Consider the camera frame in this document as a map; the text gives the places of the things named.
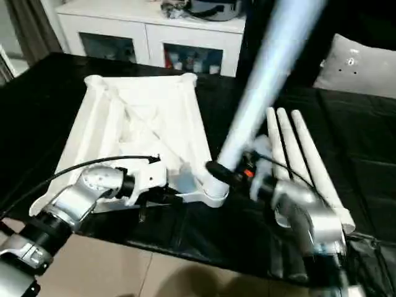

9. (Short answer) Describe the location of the white plastic table top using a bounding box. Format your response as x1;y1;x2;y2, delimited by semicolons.
29;73;230;217

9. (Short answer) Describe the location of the white plastic table leg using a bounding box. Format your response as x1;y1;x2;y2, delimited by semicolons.
265;106;290;182
290;110;356;235
200;0;329;194
276;107;313;189

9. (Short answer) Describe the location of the black cabinet with gold label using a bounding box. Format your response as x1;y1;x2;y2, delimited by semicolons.
236;0;338;90

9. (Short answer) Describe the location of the black mat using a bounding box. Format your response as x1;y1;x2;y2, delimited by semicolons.
0;52;396;279

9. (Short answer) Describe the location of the grey pillow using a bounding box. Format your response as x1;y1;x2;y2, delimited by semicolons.
312;33;396;100

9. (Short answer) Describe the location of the crumpled patterned bag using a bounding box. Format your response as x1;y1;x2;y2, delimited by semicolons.
159;0;190;19

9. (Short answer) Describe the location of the white sideboard with glass doors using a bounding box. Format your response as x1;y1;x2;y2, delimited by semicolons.
55;0;247;78

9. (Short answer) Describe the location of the grey curtain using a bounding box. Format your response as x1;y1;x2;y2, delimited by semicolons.
6;0;62;66

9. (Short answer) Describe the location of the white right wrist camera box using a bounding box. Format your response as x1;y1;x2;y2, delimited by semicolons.
249;135;275;199

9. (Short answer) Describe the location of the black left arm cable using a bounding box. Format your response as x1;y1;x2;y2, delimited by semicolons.
0;154;161;217

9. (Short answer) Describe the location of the grey bag with black strap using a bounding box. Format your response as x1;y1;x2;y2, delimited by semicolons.
188;0;243;22

